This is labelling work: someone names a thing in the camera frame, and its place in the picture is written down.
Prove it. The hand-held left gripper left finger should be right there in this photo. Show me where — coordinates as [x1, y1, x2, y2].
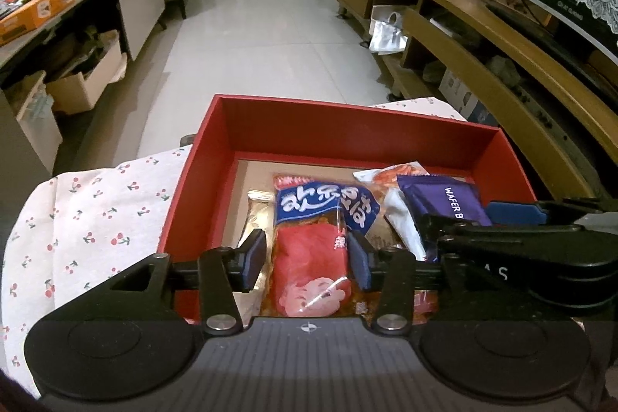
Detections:
[48, 229, 267, 336]

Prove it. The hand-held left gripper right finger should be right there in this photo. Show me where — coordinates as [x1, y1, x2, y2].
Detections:
[348, 231, 445, 336]

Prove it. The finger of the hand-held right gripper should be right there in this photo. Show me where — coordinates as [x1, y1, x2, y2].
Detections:
[485, 198, 618, 227]
[418, 213, 585, 249]

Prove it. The clear pale snack packet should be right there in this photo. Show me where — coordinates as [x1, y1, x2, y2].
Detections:
[236, 189, 276, 326]

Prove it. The red and blue snack packet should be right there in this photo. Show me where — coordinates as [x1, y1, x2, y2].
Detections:
[261, 173, 387, 321]

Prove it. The dark purple wafer packet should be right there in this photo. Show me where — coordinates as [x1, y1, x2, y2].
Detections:
[397, 173, 493, 263]

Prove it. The white snack packet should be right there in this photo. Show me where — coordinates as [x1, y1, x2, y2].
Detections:
[352, 161, 430, 261]

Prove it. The pink clear snack packet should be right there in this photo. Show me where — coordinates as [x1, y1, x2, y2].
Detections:
[410, 289, 440, 326]

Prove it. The red cardboard box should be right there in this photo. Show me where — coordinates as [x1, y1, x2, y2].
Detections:
[157, 93, 539, 328]

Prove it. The white and blue carton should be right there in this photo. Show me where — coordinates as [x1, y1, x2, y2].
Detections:
[437, 69, 498, 125]

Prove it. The wooden television cabinet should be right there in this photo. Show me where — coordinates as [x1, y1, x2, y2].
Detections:
[333, 0, 618, 200]

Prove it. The cherry print tablecloth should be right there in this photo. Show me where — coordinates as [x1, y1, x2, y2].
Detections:
[0, 97, 467, 398]

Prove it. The white shopping bag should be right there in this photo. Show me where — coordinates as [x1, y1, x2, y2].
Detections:
[369, 5, 409, 54]

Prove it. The small white cardboard box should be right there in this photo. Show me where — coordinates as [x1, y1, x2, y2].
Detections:
[46, 31, 127, 114]

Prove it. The tall white cardboard box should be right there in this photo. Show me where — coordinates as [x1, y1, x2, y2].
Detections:
[0, 71, 63, 174]

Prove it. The white cabinet door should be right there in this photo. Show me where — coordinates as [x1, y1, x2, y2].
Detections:
[117, 0, 166, 61]

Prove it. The orange flat box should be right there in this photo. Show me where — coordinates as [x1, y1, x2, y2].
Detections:
[0, 0, 75, 46]

